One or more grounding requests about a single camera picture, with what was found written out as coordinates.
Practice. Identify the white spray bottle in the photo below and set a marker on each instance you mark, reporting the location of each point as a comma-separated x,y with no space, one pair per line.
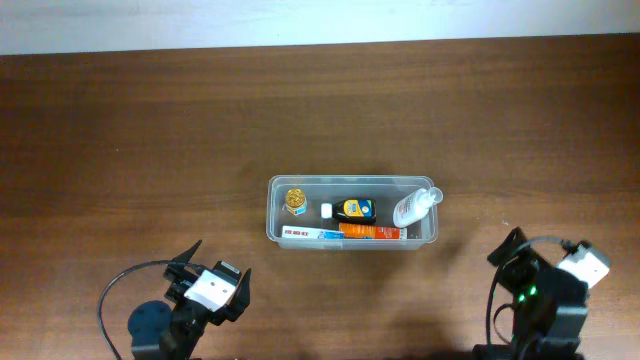
414,207

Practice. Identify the dark bottle white cap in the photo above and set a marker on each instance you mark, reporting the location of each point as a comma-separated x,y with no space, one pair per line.
354,211

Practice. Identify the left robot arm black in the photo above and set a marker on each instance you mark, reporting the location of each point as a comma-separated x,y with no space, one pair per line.
163,330

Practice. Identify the small jar gold lid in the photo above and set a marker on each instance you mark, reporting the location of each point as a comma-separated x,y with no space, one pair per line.
295,201

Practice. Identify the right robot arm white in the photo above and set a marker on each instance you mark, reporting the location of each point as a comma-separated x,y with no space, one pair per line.
549,304

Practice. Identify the white green Panadol box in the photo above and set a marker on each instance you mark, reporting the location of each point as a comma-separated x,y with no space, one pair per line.
295,232

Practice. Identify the orange tablet tube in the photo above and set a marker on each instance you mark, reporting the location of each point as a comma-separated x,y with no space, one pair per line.
359,231

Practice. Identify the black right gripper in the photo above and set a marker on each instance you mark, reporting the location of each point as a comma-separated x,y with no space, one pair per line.
525,264

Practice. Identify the clear plastic container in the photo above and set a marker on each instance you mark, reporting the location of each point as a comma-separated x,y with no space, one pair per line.
386,190

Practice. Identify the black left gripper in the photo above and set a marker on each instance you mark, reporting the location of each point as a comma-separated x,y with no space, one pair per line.
179,279

